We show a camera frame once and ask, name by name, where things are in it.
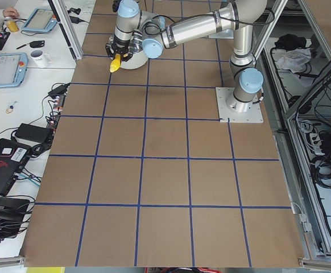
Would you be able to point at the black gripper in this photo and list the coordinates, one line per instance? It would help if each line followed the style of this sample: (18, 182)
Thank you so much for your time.
(120, 48)

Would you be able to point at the yellow corn cob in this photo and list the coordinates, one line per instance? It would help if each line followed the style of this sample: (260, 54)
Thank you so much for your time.
(115, 63)

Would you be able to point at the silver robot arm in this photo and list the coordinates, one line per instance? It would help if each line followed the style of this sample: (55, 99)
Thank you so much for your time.
(142, 32)

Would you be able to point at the pale green cooking pot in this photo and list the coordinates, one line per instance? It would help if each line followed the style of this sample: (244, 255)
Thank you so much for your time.
(138, 58)

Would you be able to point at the black power adapter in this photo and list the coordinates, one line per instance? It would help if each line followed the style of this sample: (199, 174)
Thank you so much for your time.
(60, 90)

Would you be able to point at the white mug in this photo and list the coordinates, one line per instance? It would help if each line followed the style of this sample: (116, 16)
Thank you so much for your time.
(40, 58)

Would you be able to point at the far blue teach pendant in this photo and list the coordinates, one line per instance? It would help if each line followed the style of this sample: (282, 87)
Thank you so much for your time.
(40, 21)

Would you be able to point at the blue teach pendant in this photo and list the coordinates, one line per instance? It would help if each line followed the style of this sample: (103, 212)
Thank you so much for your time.
(13, 68)
(40, 21)

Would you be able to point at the near blue teach pendant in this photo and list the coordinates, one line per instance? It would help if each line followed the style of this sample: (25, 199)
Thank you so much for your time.
(13, 68)

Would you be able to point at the black power brick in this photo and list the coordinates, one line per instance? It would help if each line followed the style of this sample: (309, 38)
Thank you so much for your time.
(33, 133)

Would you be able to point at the black laptop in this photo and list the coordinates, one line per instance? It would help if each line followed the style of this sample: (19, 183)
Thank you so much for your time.
(13, 158)

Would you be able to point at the aluminium frame post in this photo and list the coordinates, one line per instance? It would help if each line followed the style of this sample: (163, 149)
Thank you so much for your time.
(60, 11)

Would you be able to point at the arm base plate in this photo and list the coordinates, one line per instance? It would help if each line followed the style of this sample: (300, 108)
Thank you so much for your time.
(227, 34)
(232, 111)

